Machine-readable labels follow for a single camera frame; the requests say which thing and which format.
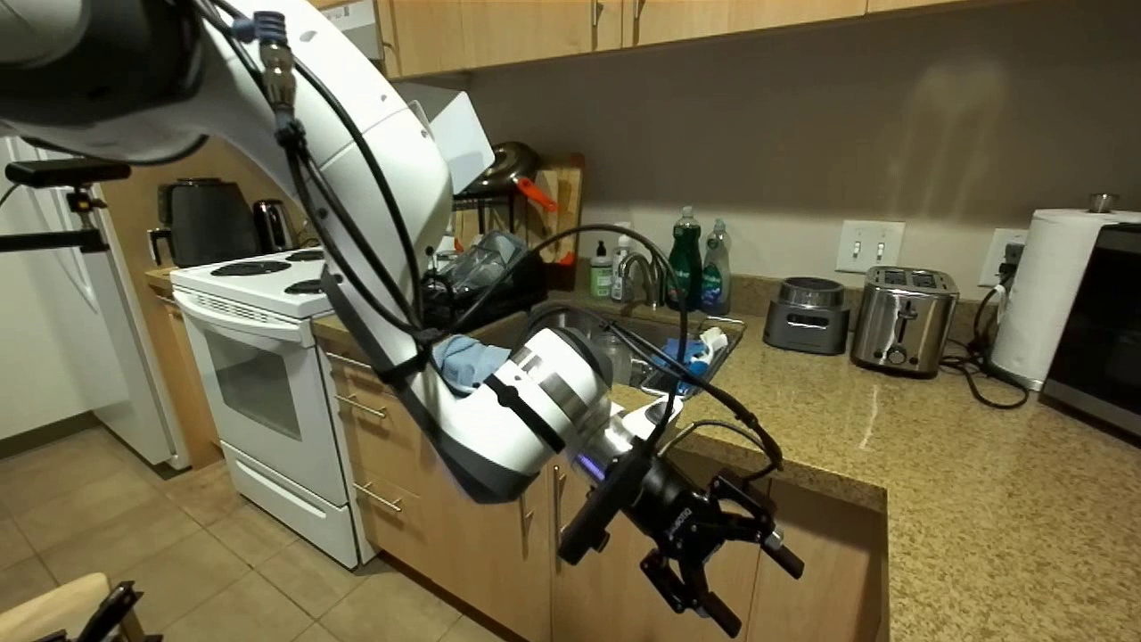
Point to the wooden upper cabinets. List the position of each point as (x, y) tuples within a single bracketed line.
[(436, 35)]

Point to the blue sponge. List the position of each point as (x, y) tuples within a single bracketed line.
[(680, 365)]

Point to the grey small appliance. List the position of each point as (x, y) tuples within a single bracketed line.
[(807, 314)]

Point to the wall light switch plate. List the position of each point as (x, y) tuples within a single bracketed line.
[(866, 242)]

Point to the paper towel roll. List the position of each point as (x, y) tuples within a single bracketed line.
[(1042, 290)]

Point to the black microwave oven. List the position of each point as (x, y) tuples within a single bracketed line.
[(1096, 370)]

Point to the clear soap bottle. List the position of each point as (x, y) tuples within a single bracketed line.
[(715, 273)]

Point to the black dish rack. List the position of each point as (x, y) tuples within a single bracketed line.
[(511, 210)]

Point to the wall power outlet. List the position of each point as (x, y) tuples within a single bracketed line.
[(1008, 242)]

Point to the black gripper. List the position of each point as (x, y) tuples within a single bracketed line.
[(681, 521)]

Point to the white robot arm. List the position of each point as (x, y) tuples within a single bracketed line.
[(283, 84)]

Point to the steel kitchen sink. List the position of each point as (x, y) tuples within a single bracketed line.
[(624, 336)]

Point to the white square plate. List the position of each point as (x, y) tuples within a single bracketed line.
[(458, 134)]

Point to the blue cloth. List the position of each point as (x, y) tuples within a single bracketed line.
[(463, 365)]

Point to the green dish soap bottle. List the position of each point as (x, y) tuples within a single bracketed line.
[(687, 261)]

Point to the white kitchen stove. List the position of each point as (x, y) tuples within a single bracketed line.
[(251, 334)]

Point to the silver toaster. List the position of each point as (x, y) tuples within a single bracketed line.
[(903, 320)]

